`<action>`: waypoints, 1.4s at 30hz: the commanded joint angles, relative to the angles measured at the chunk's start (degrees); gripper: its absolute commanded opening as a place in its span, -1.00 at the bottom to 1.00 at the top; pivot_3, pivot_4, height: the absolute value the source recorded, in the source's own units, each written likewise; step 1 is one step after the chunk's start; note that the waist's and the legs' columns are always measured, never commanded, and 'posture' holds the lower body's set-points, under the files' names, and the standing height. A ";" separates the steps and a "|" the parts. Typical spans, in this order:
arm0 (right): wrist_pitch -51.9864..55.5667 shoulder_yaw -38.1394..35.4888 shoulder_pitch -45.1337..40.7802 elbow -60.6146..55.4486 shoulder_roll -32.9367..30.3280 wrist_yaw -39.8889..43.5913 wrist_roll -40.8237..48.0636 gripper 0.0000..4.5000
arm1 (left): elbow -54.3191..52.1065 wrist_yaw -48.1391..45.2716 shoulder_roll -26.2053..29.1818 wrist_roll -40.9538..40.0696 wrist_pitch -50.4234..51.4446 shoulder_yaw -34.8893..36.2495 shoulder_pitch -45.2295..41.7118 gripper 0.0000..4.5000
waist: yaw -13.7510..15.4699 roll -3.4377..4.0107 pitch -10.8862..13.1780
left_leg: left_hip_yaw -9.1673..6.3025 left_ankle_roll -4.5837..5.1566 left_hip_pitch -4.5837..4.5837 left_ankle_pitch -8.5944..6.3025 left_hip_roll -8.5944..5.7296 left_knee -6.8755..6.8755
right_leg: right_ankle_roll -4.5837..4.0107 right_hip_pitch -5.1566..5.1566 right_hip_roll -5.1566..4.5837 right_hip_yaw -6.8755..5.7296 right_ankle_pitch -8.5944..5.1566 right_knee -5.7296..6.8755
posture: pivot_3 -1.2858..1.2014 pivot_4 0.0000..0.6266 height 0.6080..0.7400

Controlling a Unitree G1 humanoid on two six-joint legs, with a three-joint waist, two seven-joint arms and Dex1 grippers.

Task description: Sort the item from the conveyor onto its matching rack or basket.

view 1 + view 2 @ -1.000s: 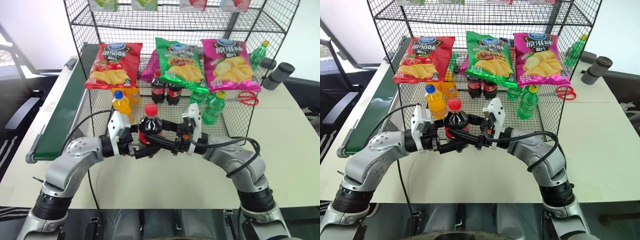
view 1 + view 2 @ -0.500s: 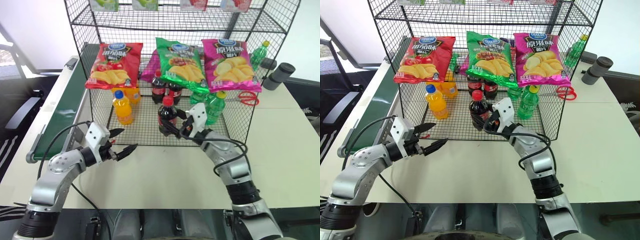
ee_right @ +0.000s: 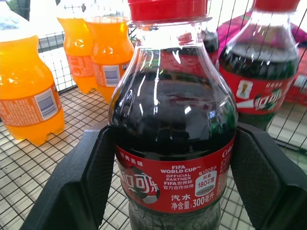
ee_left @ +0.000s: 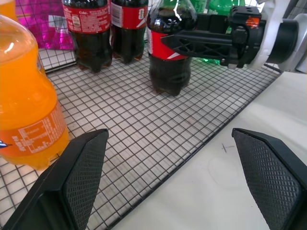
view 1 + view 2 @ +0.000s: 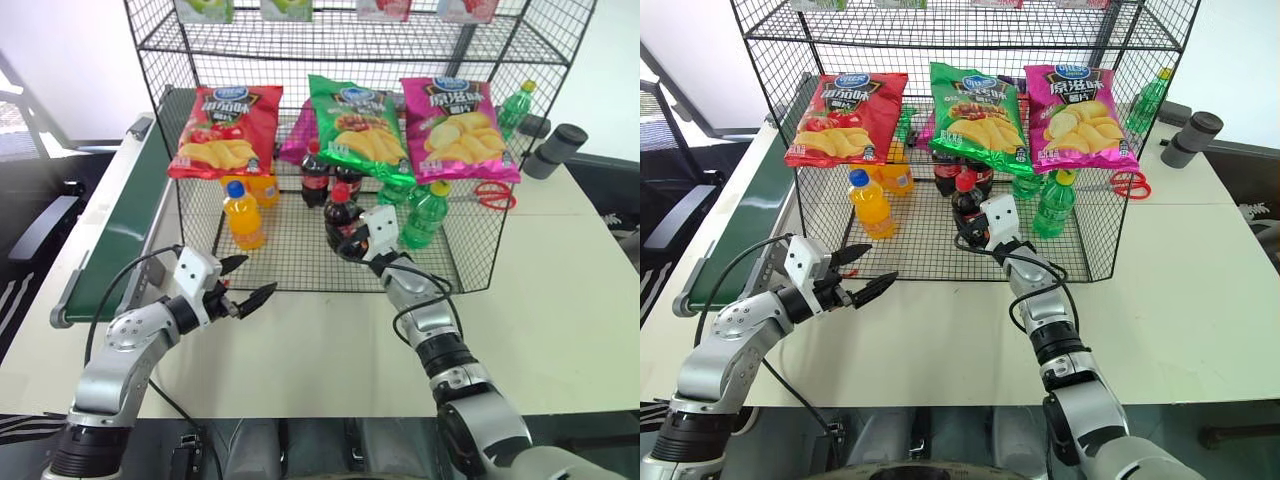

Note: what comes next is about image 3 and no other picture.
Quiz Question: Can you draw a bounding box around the cola bottle with FIFA label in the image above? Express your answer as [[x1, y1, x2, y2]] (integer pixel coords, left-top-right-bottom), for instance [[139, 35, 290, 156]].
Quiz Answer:
[[107, 0, 239, 230]]

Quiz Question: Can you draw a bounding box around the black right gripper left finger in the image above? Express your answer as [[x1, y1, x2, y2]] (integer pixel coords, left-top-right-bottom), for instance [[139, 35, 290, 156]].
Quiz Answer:
[[21, 122, 122, 230]]

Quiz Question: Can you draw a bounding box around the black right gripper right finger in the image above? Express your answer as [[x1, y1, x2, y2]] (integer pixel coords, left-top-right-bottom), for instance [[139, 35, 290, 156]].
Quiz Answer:
[[229, 122, 307, 230]]

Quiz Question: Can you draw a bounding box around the orange soda bottle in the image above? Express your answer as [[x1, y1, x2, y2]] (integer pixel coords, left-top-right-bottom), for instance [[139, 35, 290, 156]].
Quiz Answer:
[[56, 0, 99, 94], [85, 0, 135, 105], [0, 2, 66, 146]]

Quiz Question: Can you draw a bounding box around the cola bottle with red label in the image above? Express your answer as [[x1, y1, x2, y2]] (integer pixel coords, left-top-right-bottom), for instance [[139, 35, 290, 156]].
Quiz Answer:
[[217, 0, 302, 131], [202, 30, 220, 65]]

